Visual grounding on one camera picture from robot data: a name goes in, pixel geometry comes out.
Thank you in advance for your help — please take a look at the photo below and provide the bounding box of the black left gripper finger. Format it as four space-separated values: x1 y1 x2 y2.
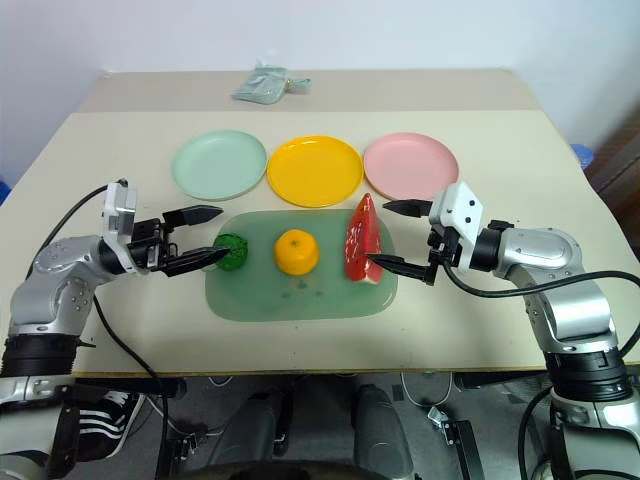
162 204 224 229
160 245 232 278

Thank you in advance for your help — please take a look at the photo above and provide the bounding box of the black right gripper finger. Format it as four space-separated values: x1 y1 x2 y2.
366 252 439 287
382 198 435 219

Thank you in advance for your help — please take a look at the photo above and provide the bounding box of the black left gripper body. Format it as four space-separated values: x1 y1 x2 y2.
126 216 179 274

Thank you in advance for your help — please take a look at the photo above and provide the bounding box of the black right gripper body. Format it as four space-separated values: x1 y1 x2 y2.
426 222 463 268

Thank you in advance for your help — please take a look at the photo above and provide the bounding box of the pink plate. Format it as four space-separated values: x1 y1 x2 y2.
363 131 460 201

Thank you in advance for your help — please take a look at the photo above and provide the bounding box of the light green plate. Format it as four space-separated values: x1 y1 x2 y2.
171 129 268 202

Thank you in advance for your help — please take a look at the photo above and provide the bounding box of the yellow plate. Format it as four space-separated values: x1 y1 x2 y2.
266 134 364 209

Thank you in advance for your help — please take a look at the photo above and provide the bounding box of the orange fruit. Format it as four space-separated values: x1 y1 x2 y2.
273 228 321 277

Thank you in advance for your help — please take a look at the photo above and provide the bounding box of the green broccoli toy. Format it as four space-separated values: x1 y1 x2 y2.
210 232 250 273

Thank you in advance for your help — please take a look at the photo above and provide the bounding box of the red watermelon slice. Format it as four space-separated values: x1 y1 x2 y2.
342 192 385 286

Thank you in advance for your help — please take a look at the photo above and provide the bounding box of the beige table mat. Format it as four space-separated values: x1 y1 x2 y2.
0 109 640 377

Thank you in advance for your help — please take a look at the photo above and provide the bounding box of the translucent green tray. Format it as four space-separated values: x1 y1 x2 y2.
203 208 400 323

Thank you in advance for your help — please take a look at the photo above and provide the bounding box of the pale green folded pouch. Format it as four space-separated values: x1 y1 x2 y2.
230 59 314 106

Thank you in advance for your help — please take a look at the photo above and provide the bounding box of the blue object at edge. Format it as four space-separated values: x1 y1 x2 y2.
569 142 596 174

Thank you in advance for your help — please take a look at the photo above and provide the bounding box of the dark rounded right robot leg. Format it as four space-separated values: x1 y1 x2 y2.
353 383 416 476

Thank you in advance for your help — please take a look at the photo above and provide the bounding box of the black white striped sneaker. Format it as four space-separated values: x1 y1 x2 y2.
75 390 143 462

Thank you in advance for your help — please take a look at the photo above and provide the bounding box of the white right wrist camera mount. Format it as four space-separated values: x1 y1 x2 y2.
427 180 486 274

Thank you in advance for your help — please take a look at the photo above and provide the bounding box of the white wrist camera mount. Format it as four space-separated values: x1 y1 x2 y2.
101 178 138 243
427 180 486 274

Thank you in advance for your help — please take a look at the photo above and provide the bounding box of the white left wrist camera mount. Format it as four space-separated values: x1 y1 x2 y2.
101 178 138 243

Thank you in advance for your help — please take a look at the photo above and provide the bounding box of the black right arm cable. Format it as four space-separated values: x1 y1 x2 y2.
441 262 640 480

